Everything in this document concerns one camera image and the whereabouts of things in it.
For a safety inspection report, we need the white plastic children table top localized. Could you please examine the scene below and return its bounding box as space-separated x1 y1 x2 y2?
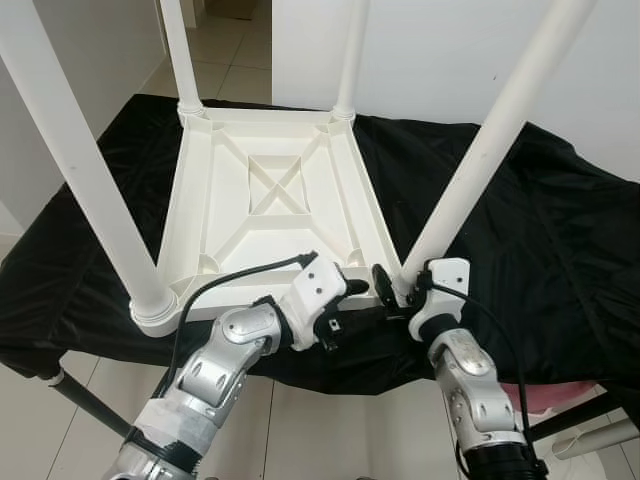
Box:
130 105 406 336

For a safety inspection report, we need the white plastic table leg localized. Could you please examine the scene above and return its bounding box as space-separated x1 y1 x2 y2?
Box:
158 0 208 119
0 0 181 326
333 0 372 119
397 0 601 293

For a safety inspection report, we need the black fabric table cover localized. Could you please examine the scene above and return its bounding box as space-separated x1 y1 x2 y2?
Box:
0 95 640 396

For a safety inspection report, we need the pink plastic stool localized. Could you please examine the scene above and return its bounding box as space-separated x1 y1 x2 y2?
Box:
520 382 601 416

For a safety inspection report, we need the white metal bar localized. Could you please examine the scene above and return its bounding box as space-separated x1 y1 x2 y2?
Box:
555 420 640 461

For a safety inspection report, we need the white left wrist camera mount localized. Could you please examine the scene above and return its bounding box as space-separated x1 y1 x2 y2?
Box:
290 255 351 351

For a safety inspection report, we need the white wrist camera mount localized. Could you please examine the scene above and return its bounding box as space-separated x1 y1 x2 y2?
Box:
408 258 471 341
290 255 351 351

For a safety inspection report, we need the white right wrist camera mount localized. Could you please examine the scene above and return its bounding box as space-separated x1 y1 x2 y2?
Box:
408 258 471 341

